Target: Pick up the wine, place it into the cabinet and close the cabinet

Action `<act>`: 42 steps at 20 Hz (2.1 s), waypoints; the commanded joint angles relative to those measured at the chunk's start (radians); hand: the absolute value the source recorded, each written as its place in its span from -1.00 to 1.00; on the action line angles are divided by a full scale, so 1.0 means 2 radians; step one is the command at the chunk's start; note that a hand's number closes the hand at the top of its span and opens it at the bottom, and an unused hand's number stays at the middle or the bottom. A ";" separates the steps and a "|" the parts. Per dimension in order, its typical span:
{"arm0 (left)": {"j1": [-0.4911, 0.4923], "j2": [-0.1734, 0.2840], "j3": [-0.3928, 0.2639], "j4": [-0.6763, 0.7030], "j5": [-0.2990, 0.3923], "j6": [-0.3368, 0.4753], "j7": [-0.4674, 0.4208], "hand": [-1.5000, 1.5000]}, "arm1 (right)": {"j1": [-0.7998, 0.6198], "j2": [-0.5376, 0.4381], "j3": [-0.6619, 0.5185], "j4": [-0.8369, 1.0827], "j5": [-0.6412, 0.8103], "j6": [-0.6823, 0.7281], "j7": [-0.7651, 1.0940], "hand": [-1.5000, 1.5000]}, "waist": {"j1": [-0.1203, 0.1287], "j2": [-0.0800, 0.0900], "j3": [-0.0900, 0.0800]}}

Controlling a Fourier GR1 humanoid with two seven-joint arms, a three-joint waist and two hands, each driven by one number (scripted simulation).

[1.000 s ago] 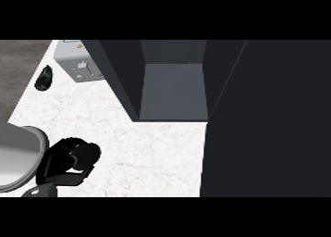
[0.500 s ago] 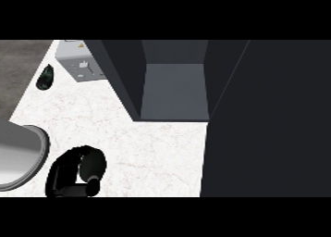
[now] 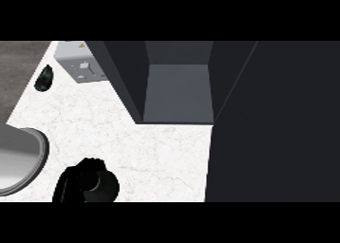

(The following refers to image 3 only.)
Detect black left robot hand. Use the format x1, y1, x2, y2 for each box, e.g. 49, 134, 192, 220
50, 157, 121, 203

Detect pale grey appliance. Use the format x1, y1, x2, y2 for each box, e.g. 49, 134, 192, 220
52, 40, 109, 84

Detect grey round basin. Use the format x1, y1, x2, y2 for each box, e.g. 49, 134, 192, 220
0, 119, 50, 197

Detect dark grey open cabinet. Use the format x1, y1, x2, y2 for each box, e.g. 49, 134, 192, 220
84, 40, 260, 125

